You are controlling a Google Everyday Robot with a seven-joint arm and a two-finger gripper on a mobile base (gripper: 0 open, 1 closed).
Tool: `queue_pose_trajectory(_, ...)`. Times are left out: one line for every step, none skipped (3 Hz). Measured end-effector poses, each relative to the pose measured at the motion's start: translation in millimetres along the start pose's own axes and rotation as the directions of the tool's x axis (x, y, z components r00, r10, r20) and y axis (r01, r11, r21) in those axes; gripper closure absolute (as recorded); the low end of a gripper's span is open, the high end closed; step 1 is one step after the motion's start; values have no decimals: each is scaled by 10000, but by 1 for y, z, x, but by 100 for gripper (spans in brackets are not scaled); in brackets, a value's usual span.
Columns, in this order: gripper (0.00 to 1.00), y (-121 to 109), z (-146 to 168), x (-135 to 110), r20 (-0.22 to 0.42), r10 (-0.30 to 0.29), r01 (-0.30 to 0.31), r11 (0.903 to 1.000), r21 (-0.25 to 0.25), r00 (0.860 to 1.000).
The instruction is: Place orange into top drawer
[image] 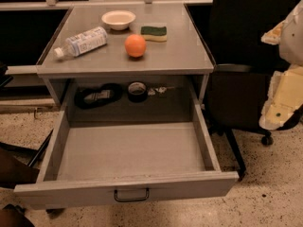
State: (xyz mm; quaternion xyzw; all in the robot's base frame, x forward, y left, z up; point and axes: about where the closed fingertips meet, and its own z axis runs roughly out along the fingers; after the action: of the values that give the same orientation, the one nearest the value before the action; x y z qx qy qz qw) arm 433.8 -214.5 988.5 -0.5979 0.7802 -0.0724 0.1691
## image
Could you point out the black drawer handle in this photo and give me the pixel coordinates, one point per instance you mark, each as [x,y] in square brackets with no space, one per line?
[131,195]

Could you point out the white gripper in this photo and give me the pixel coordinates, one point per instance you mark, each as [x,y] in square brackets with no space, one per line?
[294,40]

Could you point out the open grey top drawer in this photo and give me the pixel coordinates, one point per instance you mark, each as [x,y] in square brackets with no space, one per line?
[84,165]

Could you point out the dark chair base at left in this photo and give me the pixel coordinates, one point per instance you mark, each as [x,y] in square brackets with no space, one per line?
[13,172]

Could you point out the black tape roll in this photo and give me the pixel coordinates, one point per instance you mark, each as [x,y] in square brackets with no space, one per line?
[137,92]

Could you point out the green and yellow sponge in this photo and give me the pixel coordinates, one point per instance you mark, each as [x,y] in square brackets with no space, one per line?
[154,33]

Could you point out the small crumpled wrappers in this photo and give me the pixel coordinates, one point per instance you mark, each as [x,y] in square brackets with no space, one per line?
[153,91]

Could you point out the orange fruit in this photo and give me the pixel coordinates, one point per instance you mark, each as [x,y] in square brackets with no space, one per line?
[135,45]

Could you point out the white ceramic bowl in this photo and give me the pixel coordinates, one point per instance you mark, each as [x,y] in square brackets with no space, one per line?
[118,19]

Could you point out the black office chair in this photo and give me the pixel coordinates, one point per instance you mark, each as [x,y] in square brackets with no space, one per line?
[244,64]

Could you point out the clear plastic water bottle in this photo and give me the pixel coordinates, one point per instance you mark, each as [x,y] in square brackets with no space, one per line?
[82,43]

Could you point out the grey metal cabinet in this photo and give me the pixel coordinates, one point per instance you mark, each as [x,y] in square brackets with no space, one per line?
[180,62]

